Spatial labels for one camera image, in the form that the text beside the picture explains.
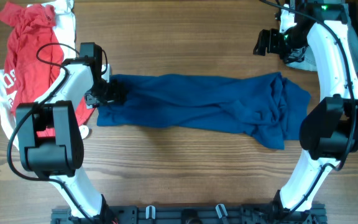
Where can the blue t-shirt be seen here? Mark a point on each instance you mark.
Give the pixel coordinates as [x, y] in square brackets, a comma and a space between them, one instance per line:
[269, 108]

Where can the white t-shirt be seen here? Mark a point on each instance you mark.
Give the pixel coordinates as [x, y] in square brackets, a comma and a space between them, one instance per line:
[68, 34]

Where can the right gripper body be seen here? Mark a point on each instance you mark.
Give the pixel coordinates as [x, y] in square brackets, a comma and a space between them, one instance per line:
[288, 45]

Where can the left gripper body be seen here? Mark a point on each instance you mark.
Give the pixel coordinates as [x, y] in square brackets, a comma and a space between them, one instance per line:
[106, 93]

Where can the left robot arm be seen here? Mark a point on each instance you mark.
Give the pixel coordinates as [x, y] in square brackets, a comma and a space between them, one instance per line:
[46, 144]

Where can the folded light blue jeans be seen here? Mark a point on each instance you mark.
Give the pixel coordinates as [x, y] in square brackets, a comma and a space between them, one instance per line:
[309, 63]

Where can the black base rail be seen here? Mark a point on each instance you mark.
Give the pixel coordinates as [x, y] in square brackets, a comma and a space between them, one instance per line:
[242, 214]

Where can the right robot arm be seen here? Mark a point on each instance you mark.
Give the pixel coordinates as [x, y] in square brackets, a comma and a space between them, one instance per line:
[330, 132]

